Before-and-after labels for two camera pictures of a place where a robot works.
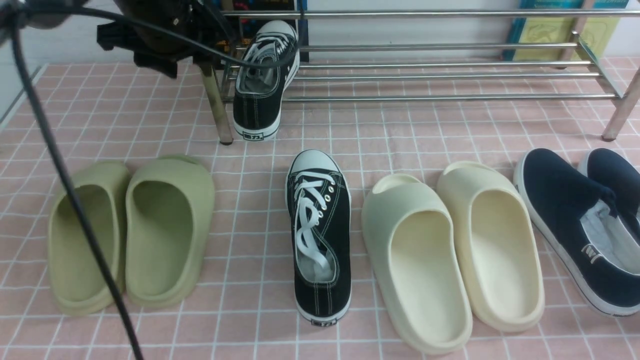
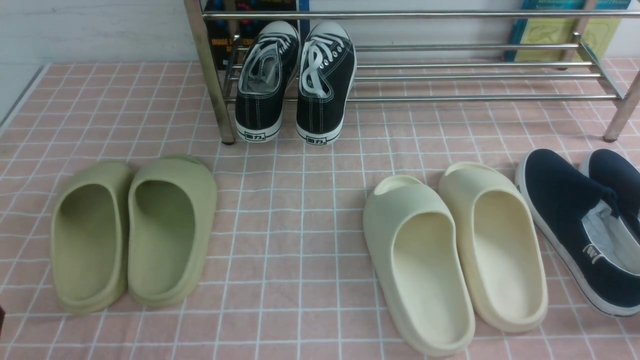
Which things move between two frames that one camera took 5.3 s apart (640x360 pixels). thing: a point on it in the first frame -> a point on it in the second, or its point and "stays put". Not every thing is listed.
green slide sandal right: [170, 208] stays put
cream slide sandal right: [494, 246] stays put
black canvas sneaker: [259, 89] stays put
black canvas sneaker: [318, 196] -> [327, 75]
